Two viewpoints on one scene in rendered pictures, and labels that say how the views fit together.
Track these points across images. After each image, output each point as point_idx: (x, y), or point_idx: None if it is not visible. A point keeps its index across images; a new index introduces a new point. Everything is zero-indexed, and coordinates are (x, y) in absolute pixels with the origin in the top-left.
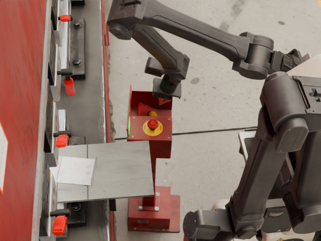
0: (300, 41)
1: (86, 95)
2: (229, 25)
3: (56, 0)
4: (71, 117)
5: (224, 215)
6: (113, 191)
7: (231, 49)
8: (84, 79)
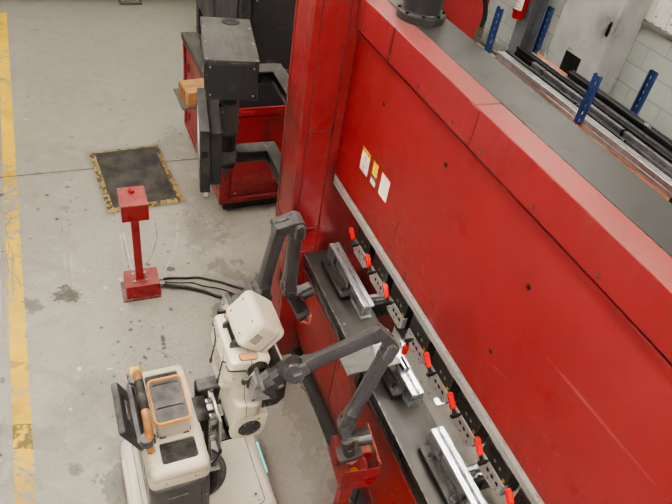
0: None
1: (409, 436)
2: None
3: (443, 377)
4: (409, 415)
5: (297, 291)
6: None
7: (313, 352)
8: (417, 450)
